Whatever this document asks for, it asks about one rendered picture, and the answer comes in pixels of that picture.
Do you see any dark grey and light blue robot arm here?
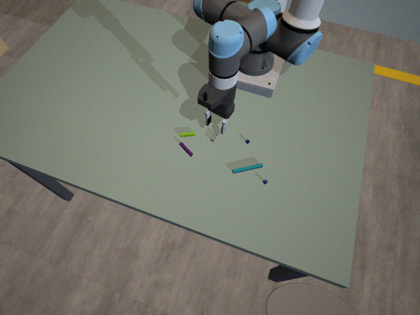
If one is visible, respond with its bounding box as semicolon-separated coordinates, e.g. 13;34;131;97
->
193;0;324;79

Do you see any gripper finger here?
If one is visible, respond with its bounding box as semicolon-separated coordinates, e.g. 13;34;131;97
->
221;114;233;134
204;109;211;126

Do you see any turquoise rod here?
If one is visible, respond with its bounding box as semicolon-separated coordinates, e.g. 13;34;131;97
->
232;163;263;174

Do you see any purple rod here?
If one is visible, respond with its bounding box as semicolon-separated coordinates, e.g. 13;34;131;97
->
180;142;193;157

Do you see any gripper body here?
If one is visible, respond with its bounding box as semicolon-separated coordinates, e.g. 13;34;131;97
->
198;73;238;119

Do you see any lime green rod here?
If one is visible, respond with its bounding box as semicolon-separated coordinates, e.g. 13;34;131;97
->
180;132;195;137

